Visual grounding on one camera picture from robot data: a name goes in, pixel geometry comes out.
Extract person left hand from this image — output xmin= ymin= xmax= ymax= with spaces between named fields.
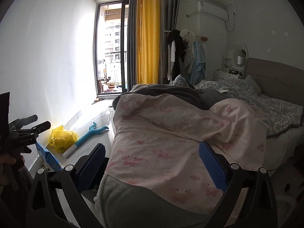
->
xmin=1 ymin=153 xmax=25 ymax=195

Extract yellow plastic bag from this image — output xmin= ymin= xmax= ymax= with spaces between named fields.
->
xmin=48 ymin=125 xmax=78 ymax=153

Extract blue paper package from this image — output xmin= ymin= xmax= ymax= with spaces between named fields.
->
xmin=36 ymin=142 xmax=62 ymax=171

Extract teal long plush toy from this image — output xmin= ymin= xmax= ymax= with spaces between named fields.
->
xmin=63 ymin=122 xmax=109 ymax=158

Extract pink patterned white blanket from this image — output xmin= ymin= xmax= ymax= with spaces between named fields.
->
xmin=106 ymin=94 xmax=268 ymax=214

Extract dark grey fleece blanket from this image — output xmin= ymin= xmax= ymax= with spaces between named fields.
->
xmin=112 ymin=84 xmax=233 ymax=110

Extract grey patterned duvet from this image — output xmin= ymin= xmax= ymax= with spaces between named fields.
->
xmin=194 ymin=79 xmax=303 ymax=137

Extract white bedside table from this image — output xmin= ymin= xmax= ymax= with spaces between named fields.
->
xmin=214 ymin=50 xmax=243 ymax=81

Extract beige bed headboard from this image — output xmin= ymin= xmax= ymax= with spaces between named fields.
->
xmin=244 ymin=58 xmax=304 ymax=105

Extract hanging clothes on rack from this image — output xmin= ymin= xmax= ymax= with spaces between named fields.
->
xmin=162 ymin=29 xmax=208 ymax=86

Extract white air conditioner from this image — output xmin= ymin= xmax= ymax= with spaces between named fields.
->
xmin=187 ymin=1 xmax=229 ymax=22

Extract yellow curtain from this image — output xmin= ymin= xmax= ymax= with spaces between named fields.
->
xmin=136 ymin=0 xmax=160 ymax=84

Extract grey curtain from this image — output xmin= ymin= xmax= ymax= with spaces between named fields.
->
xmin=127 ymin=0 xmax=180 ymax=89

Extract dark window frame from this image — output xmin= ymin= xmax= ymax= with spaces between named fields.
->
xmin=95 ymin=0 xmax=129 ymax=95

